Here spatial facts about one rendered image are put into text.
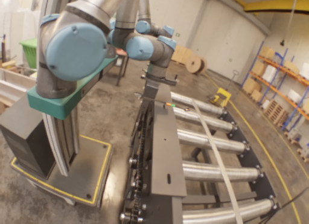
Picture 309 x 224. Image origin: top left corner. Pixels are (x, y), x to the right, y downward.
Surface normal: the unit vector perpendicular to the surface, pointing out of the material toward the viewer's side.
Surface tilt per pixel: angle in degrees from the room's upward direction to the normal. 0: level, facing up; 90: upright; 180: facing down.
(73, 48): 97
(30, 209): 0
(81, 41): 97
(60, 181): 0
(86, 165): 0
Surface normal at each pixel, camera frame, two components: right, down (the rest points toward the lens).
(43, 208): 0.31, -0.80
